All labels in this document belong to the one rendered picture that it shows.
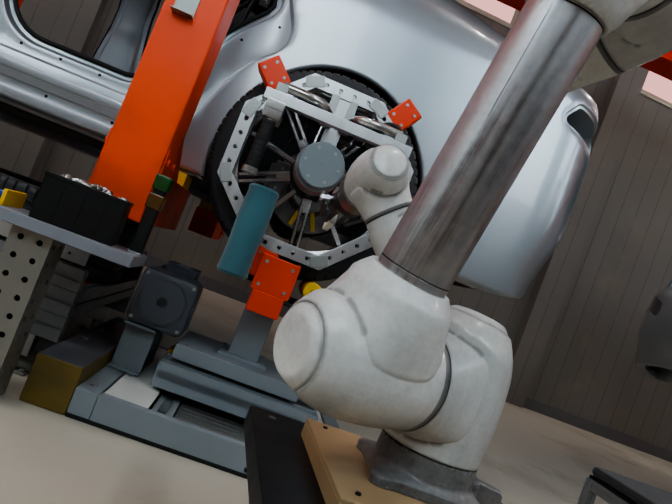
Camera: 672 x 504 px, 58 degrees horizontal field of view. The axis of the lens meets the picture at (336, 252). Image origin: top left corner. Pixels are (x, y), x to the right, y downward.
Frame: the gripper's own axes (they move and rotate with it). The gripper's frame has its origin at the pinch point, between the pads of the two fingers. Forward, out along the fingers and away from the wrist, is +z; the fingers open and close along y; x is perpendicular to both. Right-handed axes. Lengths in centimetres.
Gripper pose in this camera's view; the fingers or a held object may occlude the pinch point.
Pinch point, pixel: (330, 221)
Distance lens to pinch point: 148.9
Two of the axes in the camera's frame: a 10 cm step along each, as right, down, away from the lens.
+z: -2.8, 2.1, 9.4
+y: -9.1, -3.7, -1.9
